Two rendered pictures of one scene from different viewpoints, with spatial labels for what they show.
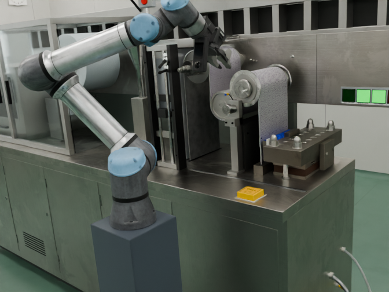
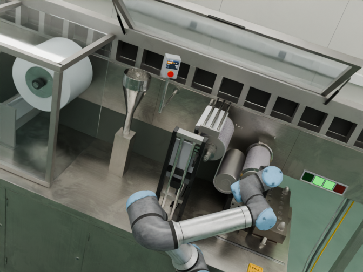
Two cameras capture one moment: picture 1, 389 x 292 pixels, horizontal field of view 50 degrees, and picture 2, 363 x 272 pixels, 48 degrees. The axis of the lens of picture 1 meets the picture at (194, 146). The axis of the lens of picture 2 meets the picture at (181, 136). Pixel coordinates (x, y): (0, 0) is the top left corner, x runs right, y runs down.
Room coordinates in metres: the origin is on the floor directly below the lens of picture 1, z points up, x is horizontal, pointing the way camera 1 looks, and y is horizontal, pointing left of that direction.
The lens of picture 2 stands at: (0.50, 1.00, 2.41)
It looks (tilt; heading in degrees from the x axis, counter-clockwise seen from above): 32 degrees down; 328
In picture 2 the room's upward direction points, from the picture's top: 16 degrees clockwise
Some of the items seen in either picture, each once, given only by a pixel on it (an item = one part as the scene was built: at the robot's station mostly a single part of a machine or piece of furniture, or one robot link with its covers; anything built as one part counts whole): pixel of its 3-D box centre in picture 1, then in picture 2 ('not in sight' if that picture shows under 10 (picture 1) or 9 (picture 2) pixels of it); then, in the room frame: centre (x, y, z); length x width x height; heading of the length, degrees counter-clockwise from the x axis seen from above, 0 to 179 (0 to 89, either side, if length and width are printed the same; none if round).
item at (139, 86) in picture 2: not in sight; (136, 79); (2.23, 0.26, 1.50); 0.14 x 0.14 x 0.06
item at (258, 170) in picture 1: (275, 161); (246, 216); (1.73, -0.35, 0.92); 0.28 x 0.04 x 0.04; 139
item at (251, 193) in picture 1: (250, 193); (254, 271); (1.40, -0.19, 0.91); 0.07 x 0.07 x 0.02; 49
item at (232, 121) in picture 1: (234, 137); (232, 211); (1.67, -0.17, 1.05); 0.06 x 0.05 x 0.31; 139
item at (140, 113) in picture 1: (142, 94); (126, 130); (2.23, 0.26, 1.19); 0.14 x 0.14 x 0.57
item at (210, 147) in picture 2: (191, 68); (209, 151); (1.82, -0.01, 1.34); 0.06 x 0.06 x 0.06; 49
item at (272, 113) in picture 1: (274, 119); not in sight; (1.73, -0.34, 1.11); 0.23 x 0.01 x 0.18; 139
